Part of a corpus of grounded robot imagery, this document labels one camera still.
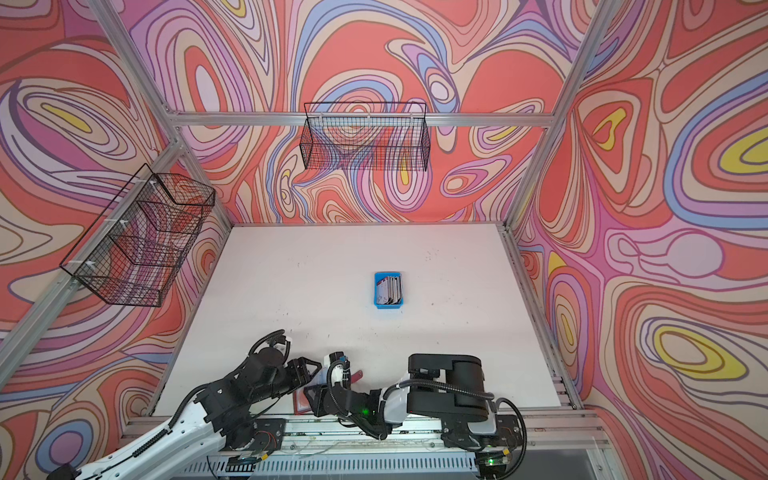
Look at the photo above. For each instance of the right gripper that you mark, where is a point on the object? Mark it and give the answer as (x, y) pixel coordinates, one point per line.
(321, 393)

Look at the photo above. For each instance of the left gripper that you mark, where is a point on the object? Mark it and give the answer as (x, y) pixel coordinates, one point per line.
(303, 374)

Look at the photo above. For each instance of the red leather card holder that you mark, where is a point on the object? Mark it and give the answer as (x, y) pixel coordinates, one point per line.
(301, 405)

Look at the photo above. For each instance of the blue plastic tray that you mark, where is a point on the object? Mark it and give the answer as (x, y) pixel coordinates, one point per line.
(379, 275)

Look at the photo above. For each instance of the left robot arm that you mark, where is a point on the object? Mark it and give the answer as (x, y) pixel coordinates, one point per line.
(212, 416)

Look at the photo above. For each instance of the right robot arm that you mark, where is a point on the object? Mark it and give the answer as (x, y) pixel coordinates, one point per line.
(449, 388)

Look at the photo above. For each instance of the stack of cards in tray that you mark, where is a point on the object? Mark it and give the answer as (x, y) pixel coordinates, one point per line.
(388, 290)

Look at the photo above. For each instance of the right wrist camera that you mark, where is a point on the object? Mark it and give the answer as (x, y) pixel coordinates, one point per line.
(338, 370)

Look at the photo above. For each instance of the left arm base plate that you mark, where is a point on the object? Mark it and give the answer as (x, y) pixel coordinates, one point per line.
(259, 435)

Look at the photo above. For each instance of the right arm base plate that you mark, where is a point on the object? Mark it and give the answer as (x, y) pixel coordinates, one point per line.
(496, 431)

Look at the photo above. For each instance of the black wire basket left wall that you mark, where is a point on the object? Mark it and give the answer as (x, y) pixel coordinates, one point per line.
(132, 254)

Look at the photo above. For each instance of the black wire basket wall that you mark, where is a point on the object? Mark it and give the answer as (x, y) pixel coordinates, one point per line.
(365, 136)
(132, 254)

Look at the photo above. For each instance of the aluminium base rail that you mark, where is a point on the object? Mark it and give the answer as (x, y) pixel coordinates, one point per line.
(497, 448)

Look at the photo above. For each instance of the black wire basket back wall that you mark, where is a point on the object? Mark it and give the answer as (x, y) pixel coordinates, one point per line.
(365, 136)

